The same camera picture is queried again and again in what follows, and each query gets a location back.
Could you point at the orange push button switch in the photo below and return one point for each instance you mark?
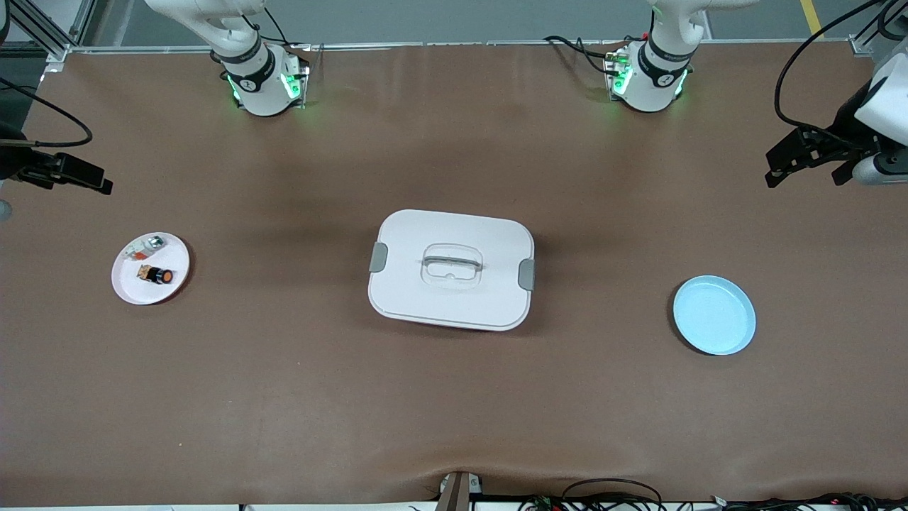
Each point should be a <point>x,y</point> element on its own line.
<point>156,275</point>

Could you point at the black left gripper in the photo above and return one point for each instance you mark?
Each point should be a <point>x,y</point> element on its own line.
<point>845,130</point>

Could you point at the aluminium frame profile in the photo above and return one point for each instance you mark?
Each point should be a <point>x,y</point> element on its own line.
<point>57,50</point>
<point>862,46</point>

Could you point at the light blue round plate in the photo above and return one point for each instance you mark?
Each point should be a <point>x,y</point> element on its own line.
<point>713,319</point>

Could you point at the brown table mat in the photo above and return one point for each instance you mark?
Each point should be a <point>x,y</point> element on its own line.
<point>454,397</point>

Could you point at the white round plate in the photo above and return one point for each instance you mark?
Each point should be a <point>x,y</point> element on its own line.
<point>142,291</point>

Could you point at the white lidded storage box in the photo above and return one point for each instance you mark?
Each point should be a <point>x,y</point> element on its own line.
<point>454,298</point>

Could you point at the silver table edge rail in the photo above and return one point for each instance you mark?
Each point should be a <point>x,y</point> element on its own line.
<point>461,44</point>

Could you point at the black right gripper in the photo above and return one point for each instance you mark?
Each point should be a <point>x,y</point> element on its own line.
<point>13,162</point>

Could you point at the brown metal bracket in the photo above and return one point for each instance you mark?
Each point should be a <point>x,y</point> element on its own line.
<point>454,497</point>

